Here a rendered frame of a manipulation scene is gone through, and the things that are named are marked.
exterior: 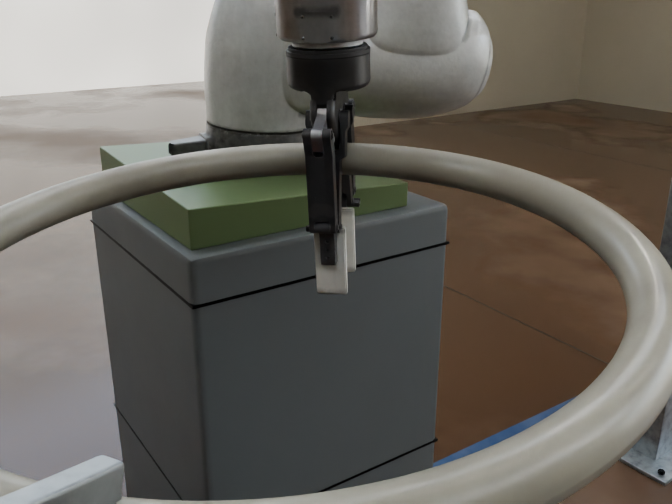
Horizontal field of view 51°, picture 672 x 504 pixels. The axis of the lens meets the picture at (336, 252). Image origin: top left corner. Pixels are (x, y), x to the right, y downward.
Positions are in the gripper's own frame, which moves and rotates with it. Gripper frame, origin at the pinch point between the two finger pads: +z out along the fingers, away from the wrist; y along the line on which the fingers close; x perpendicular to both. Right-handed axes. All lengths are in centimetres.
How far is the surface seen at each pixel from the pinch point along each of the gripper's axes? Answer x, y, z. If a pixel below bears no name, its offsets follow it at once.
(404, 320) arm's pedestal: 4.4, -26.5, 22.4
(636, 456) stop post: 56, -86, 90
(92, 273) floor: -136, -174, 92
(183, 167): -12.5, 5.8, -10.3
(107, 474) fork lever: 0.6, 45.9, -11.7
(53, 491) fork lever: -0.1, 47.9, -12.6
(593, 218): 21.3, 15.9, -10.5
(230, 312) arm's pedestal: -14.8, -7.9, 12.1
